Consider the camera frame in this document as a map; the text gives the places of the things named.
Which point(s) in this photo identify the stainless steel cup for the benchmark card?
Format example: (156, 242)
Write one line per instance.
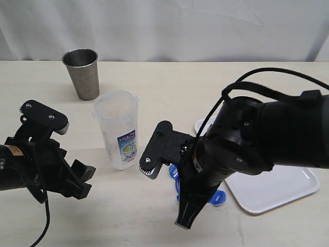
(81, 65)

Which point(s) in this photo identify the clear plastic tall container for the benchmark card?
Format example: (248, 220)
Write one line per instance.
(117, 115)

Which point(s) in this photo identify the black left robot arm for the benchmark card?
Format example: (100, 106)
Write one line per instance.
(37, 162)

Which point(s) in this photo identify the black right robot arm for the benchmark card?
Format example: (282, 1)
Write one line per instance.
(251, 142)

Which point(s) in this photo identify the white rectangular tray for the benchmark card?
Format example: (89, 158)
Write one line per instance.
(257, 194)

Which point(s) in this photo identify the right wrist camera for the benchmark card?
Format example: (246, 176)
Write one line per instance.
(166, 146)

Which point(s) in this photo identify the blue snap-lock lid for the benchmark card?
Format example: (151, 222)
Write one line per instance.
(218, 198)

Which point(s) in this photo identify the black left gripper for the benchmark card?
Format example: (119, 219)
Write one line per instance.
(31, 159)

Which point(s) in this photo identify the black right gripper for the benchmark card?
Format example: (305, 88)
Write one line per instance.
(200, 177)

